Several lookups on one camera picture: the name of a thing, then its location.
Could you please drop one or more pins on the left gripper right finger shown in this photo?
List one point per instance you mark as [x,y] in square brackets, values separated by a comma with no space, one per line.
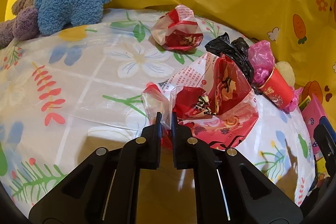
[228,187]

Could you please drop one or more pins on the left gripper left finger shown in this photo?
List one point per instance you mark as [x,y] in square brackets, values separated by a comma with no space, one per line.
[104,187]

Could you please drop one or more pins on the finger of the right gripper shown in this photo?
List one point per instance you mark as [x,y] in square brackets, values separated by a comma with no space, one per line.
[324,135]

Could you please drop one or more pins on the red paper cup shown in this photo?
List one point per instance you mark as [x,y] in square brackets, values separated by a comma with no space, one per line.
[277,90]

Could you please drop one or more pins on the large red snack wrapper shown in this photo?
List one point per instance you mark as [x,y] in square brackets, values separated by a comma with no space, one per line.
[211,96]

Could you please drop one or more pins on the black plastic bag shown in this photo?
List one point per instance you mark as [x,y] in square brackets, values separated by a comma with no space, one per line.
[237,50]

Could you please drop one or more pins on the small red white wrapper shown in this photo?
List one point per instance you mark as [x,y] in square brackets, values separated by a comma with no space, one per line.
[178,30]

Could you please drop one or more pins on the pink knotted plastic bag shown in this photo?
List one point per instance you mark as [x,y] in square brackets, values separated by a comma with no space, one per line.
[292,105]

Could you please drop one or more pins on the pink plastic bucket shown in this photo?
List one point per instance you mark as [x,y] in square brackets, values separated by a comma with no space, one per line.
[311,114]

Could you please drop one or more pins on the yellow tissue pack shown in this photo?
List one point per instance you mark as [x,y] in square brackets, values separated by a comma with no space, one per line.
[304,103]

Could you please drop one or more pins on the cream round plush ball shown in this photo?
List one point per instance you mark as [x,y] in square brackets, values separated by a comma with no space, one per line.
[286,71]

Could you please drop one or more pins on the floral bed sheet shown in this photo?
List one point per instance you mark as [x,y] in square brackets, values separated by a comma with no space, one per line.
[63,96]

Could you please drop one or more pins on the purple teddy bear plush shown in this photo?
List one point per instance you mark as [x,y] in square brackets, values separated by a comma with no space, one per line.
[24,26]

